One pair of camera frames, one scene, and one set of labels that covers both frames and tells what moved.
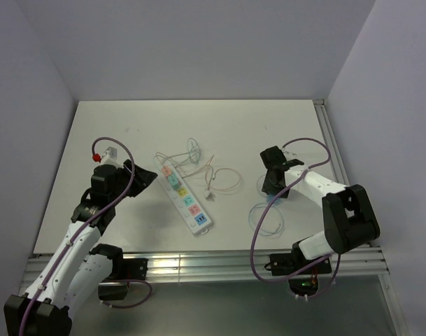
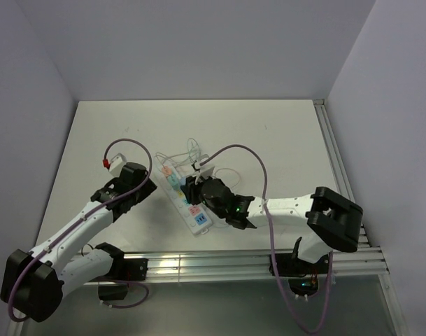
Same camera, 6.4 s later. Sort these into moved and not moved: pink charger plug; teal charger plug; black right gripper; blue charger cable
Moved: blue charger cable; black right gripper
Not moved: teal charger plug; pink charger plug
